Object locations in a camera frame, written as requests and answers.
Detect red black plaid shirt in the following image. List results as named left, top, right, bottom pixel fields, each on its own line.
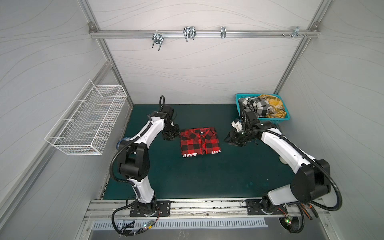
left=180, top=127, right=221, bottom=158

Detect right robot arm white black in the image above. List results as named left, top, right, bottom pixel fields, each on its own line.
left=226, top=104, right=343, bottom=215

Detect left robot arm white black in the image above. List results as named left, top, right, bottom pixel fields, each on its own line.
left=109, top=96, right=180, bottom=237

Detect black white plaid shirt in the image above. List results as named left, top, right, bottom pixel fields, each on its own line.
left=239, top=97, right=271, bottom=118

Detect teal plastic basket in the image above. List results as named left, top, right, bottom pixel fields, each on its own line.
left=235, top=94, right=290, bottom=125

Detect blue white ceramic bowl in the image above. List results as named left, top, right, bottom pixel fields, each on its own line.
left=116, top=137, right=131, bottom=150

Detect yellow plaid shirt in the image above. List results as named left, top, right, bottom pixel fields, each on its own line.
left=259, top=95, right=287, bottom=119

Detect white tape roll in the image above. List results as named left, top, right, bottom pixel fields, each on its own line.
left=279, top=156, right=288, bottom=165

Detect orange black pliers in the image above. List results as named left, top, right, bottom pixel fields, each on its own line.
left=301, top=204, right=319, bottom=221

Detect metal U-bolt clamp left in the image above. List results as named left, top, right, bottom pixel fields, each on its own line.
left=152, top=33, right=164, bottom=51

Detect metal u-bolt clamp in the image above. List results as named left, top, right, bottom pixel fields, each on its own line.
left=152, top=33, right=164, bottom=51
left=183, top=26, right=197, bottom=42

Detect metal U-bolt clamp middle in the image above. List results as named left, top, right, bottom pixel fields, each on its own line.
left=183, top=26, right=197, bottom=42

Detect white wire basket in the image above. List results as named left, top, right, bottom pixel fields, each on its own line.
left=45, top=80, right=127, bottom=156

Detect metal bracket right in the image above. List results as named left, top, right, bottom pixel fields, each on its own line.
left=282, top=27, right=309, bottom=39

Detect aluminium crossbar rail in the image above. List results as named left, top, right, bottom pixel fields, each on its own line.
left=90, top=29, right=321, bottom=39

